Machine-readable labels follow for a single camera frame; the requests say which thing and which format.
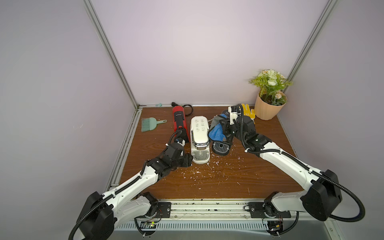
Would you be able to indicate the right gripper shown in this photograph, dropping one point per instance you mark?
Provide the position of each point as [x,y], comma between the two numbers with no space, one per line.
[227,127]

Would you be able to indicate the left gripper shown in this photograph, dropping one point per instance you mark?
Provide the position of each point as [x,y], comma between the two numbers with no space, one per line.
[186,160]

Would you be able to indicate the blue grey microfiber cloth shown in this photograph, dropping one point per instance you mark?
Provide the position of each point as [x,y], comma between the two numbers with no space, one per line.
[216,129]

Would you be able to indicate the black coffee machine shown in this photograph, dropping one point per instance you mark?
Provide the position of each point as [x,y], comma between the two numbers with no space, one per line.
[221,148]

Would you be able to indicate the white coffee machine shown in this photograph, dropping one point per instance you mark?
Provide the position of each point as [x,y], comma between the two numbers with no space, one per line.
[200,141]

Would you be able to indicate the red coffee machine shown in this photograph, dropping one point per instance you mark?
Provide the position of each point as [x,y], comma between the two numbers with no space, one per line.
[180,123]

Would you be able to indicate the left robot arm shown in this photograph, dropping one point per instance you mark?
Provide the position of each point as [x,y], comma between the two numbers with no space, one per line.
[103,213]

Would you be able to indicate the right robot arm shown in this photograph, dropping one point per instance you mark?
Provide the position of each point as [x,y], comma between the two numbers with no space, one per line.
[321,191]

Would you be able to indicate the yellow work glove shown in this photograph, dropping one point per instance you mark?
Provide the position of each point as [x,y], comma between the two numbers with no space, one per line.
[248,111]

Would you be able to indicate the green hand brush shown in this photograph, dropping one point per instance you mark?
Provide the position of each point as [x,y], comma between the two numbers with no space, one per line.
[149,124]

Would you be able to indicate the potted artificial plant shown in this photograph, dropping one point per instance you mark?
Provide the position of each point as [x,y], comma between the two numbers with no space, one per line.
[270,99]

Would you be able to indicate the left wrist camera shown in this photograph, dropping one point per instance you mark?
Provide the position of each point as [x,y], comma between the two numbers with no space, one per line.
[180,141]

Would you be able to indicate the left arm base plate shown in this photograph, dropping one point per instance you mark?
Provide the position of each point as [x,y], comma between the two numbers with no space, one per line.
[161,210]

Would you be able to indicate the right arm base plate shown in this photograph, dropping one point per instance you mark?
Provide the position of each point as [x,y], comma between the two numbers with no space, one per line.
[263,210]

